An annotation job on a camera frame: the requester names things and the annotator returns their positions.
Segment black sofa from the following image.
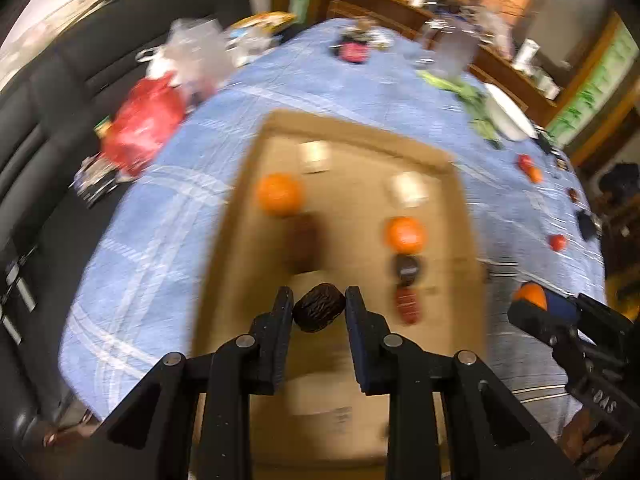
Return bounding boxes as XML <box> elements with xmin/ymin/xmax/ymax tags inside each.
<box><xmin>0</xmin><ymin>0</ymin><xmax>253</xmax><ymax>461</ymax></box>

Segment white bowl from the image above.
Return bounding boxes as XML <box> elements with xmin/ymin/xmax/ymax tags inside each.
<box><xmin>484</xmin><ymin>82</ymin><xmax>538</xmax><ymax>142</ymax></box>

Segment dark jar with red label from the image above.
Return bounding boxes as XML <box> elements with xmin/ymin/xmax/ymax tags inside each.
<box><xmin>332</xmin><ymin>30</ymin><xmax>373</xmax><ymax>66</ymax></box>

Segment black shiny packets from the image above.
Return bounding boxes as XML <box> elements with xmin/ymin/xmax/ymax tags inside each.
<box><xmin>70</xmin><ymin>155</ymin><xmax>126</xmax><ymax>207</ymax></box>

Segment reddish brown fruit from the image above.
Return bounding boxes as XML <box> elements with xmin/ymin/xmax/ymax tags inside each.
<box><xmin>393</xmin><ymin>286</ymin><xmax>423</xmax><ymax>325</ymax></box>

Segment white cylindrical bottle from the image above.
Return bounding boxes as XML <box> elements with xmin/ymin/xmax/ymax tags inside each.
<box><xmin>512</xmin><ymin>40</ymin><xmax>541</xmax><ymax>71</ymax></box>

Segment blue plaid tablecloth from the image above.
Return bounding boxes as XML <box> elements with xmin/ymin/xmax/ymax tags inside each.
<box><xmin>59</xmin><ymin>17</ymin><xmax>608</xmax><ymax>441</ymax></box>

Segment colourful printed packet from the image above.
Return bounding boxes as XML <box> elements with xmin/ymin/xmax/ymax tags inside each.
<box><xmin>227</xmin><ymin>11</ymin><xmax>296</xmax><ymax>32</ymax></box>

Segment white tins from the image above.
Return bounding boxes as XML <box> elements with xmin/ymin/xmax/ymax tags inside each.
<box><xmin>532</xmin><ymin>67</ymin><xmax>561</xmax><ymax>101</ymax></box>

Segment clear glass pitcher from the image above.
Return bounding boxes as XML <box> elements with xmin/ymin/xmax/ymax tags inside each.
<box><xmin>417</xmin><ymin>20</ymin><xmax>481</xmax><ymax>78</ymax></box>

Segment red plastic bag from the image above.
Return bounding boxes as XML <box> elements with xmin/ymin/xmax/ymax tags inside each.
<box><xmin>102</xmin><ymin>72</ymin><xmax>186</xmax><ymax>177</ymax></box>

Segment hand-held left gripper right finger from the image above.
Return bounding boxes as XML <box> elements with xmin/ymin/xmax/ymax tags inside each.
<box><xmin>345</xmin><ymin>286</ymin><xmax>586</xmax><ymax>480</ymax></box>

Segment clear plastic bag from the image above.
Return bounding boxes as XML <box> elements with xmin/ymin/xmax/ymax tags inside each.
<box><xmin>137</xmin><ymin>17</ymin><xmax>236</xmax><ymax>106</ymax></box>

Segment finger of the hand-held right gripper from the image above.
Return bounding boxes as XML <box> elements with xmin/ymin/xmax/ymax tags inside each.
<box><xmin>507</xmin><ymin>300</ymin><xmax>571</xmax><ymax>348</ymax></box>
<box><xmin>542</xmin><ymin>294</ymin><xmax>581</xmax><ymax>326</ymax></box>

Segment green leaf print panel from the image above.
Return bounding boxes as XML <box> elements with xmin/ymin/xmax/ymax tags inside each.
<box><xmin>547</xmin><ymin>25</ymin><xmax>640</xmax><ymax>146</ymax></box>

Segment dark bag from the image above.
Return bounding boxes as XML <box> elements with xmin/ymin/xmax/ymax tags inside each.
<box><xmin>597</xmin><ymin>162</ymin><xmax>640</xmax><ymax>211</ymax></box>

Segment dark wrinkled round fruit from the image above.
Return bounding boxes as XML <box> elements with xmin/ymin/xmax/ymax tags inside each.
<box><xmin>292</xmin><ymin>284</ymin><xmax>347</xmax><ymax>333</ymax></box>

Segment orange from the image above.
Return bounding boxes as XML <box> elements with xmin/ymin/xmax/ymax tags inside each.
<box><xmin>256</xmin><ymin>172</ymin><xmax>304</xmax><ymax>217</ymax></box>
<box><xmin>515</xmin><ymin>282</ymin><xmax>547</xmax><ymax>311</ymax></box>
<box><xmin>383</xmin><ymin>216</ymin><xmax>428</xmax><ymax>254</ymax></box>

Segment green leafy vegetable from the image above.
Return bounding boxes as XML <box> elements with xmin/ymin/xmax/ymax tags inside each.
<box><xmin>417</xmin><ymin>70</ymin><xmax>503</xmax><ymax>150</ymax></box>

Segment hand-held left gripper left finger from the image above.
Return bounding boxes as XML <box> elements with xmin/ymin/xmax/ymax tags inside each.
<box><xmin>75</xmin><ymin>286</ymin><xmax>295</xmax><ymax>480</ymax></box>

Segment cardboard box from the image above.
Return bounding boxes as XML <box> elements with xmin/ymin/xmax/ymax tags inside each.
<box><xmin>192</xmin><ymin>109</ymin><xmax>488</xmax><ymax>471</ymax></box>

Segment small black box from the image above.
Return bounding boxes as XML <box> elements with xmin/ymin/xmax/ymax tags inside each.
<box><xmin>576</xmin><ymin>210</ymin><xmax>601</xmax><ymax>241</ymax></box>

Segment beige cube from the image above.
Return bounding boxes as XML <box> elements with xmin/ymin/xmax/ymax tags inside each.
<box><xmin>387</xmin><ymin>171</ymin><xmax>430</xmax><ymax>208</ymax></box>
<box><xmin>298</xmin><ymin>141</ymin><xmax>332</xmax><ymax>175</ymax></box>

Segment wooden cabinet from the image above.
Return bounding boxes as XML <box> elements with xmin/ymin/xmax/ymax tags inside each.
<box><xmin>295</xmin><ymin>0</ymin><xmax>626</xmax><ymax>126</ymax></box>

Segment translucent plastic bag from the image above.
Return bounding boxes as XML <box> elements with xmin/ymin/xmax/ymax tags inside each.
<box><xmin>475</xmin><ymin>5</ymin><xmax>516</xmax><ymax>58</ymax></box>

